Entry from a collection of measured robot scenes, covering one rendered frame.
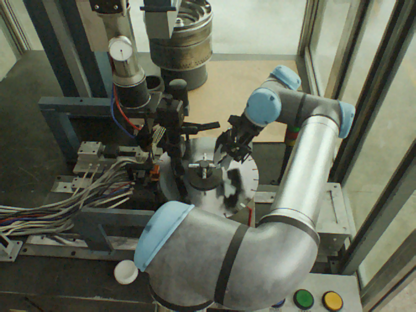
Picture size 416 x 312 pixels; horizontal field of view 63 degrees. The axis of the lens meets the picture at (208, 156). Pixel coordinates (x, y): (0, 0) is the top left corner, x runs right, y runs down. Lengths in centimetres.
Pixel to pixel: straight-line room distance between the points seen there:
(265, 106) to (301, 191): 24
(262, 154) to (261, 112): 66
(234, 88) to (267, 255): 129
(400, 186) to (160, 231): 49
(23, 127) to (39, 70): 45
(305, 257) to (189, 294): 17
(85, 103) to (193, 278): 86
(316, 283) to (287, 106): 47
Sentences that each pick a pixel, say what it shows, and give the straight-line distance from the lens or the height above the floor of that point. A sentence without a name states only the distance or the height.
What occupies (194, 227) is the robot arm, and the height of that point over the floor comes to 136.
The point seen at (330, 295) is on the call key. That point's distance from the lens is 95.
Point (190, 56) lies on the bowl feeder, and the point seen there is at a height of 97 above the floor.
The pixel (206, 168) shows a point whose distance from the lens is 100.
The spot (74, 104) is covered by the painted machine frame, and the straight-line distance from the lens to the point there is 124.
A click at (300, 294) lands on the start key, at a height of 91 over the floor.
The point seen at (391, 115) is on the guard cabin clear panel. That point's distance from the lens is 93.
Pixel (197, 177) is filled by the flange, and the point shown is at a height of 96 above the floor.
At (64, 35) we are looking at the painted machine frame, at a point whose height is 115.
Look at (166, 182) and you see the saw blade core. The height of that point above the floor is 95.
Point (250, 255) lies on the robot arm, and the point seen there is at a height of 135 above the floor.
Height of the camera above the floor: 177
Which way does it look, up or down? 48 degrees down
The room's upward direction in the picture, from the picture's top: 3 degrees counter-clockwise
